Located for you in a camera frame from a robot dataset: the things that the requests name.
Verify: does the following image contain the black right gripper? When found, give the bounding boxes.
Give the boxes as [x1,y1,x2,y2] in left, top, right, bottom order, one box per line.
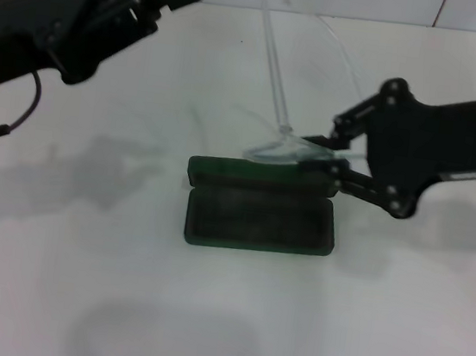
[294,66,476,230]

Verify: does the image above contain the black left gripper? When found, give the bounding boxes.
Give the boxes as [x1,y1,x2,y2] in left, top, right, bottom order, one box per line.
[0,0,127,112]

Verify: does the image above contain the green glasses case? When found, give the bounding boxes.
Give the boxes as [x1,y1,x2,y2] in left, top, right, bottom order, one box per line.
[177,152,345,264]

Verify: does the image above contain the clear transparent glasses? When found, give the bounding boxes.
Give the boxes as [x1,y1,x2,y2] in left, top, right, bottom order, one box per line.
[222,0,389,178]

